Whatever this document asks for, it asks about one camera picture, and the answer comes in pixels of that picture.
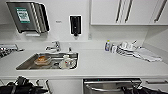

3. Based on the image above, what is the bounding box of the stainless steel dishwasher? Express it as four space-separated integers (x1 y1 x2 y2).
83 78 143 94

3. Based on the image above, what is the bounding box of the white drawer unit beside dishwasher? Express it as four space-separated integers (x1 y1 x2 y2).
139 78 168 91

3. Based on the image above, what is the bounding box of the stainless steel sink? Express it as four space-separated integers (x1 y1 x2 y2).
15 51 81 71

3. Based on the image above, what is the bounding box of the orange sponge in bowl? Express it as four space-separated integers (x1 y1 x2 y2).
34 54 53 66

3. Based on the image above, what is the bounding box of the dish rack with dishes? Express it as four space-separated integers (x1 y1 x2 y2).
0 43 25 59

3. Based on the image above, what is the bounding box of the white under-sink cabinet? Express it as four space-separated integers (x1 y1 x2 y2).
0 78 85 94

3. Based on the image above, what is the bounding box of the stack of white dishes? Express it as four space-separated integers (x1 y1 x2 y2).
116 40 139 57

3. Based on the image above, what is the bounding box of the chrome faucet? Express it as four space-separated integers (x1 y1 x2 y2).
45 40 62 53

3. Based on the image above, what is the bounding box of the white mug in sink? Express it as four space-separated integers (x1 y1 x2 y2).
59 54 77 70

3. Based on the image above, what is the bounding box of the dish soap bottle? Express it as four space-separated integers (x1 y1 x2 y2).
104 39 112 53

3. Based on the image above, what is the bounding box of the grey paper towel dispenser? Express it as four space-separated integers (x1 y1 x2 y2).
5 1 51 35

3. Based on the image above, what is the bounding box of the white wall outlet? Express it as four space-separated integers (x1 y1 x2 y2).
87 32 93 40

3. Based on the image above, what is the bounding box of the black wall soap dispenser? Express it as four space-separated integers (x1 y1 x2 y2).
68 14 83 38

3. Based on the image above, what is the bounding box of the white three-door wall cabinet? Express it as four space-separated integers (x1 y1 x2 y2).
89 0 168 27

